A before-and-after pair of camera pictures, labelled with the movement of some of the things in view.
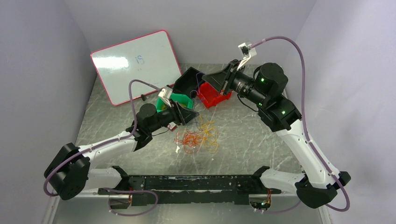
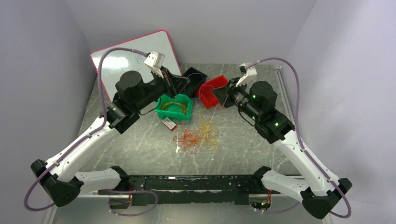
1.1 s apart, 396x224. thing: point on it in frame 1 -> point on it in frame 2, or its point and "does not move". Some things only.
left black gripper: (181, 115) -> (171, 82)
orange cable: (191, 140) does not move
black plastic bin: (189, 82) does not move
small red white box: (172, 125) does not move
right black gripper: (221, 79) -> (224, 95)
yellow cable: (209, 135) does not move
